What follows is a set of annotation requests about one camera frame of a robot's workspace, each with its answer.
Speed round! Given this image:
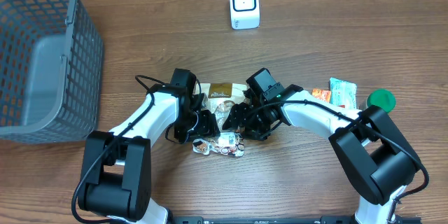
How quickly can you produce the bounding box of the beige snack pouch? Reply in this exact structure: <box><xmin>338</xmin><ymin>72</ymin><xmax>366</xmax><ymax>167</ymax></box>
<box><xmin>192</xmin><ymin>83</ymin><xmax>248</xmax><ymax>158</ymax></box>

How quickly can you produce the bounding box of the orange small packet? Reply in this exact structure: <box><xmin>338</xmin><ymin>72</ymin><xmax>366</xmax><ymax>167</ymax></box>
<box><xmin>311</xmin><ymin>88</ymin><xmax>332</xmax><ymax>103</ymax></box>

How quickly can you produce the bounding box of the teal tissue packet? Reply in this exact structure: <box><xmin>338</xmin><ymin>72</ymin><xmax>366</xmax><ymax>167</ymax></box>
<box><xmin>329</xmin><ymin>78</ymin><xmax>357</xmax><ymax>109</ymax></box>

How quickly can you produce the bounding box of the green lid jar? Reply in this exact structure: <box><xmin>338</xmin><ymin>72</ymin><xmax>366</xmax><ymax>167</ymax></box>
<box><xmin>365</xmin><ymin>89</ymin><xmax>396</xmax><ymax>113</ymax></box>

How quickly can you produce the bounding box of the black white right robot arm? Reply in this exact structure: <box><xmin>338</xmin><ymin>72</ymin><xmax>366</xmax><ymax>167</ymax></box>
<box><xmin>223</xmin><ymin>68</ymin><xmax>422</xmax><ymax>223</ymax></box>

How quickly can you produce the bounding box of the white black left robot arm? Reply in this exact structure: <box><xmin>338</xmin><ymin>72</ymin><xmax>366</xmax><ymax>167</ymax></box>
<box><xmin>71</xmin><ymin>69</ymin><xmax>220</xmax><ymax>224</ymax></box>

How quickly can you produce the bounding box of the white barcode scanner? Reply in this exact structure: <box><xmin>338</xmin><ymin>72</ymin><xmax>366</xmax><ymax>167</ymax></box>
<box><xmin>230</xmin><ymin>0</ymin><xmax>260</xmax><ymax>30</ymax></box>

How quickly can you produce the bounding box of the grey plastic mesh basket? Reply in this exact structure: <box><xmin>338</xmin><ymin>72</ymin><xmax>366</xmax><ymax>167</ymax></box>
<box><xmin>1</xmin><ymin>0</ymin><xmax>104</xmax><ymax>144</ymax></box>

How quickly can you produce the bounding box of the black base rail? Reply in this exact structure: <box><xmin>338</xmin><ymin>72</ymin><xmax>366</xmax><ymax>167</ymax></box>
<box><xmin>167</xmin><ymin>215</ymin><xmax>423</xmax><ymax>224</ymax></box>

